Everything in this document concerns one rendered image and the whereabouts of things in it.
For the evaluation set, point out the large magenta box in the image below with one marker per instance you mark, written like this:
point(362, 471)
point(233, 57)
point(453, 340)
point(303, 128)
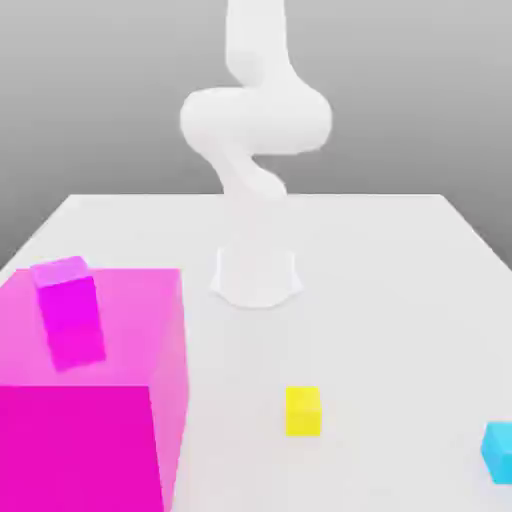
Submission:
point(80, 440)

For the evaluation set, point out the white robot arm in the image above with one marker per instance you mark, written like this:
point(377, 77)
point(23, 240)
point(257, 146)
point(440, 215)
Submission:
point(256, 120)

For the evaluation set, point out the small yellow cube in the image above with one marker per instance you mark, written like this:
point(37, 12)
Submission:
point(302, 412)

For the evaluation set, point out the small cyan cube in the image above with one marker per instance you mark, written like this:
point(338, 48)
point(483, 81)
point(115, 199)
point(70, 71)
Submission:
point(500, 452)

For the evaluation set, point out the small magenta cube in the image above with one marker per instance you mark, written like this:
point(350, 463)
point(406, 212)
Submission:
point(72, 320)

